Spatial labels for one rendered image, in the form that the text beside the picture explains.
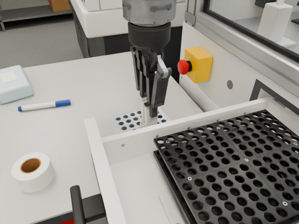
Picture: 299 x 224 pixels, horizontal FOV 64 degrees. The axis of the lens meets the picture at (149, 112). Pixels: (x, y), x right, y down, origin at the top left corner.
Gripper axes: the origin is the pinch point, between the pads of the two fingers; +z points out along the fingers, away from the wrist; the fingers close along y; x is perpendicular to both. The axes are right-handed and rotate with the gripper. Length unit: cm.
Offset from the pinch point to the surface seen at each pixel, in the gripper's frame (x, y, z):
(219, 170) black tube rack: -0.9, 23.2, -6.3
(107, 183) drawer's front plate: -15.9, 20.2, -9.1
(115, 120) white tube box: -6.3, -5.5, 4.1
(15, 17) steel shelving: -30, -344, 68
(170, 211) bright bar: -8.3, 23.1, -1.1
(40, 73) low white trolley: -19.5, -45.1, 7.5
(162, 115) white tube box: 4.5, -2.0, 4.2
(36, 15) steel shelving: -3, -341, 68
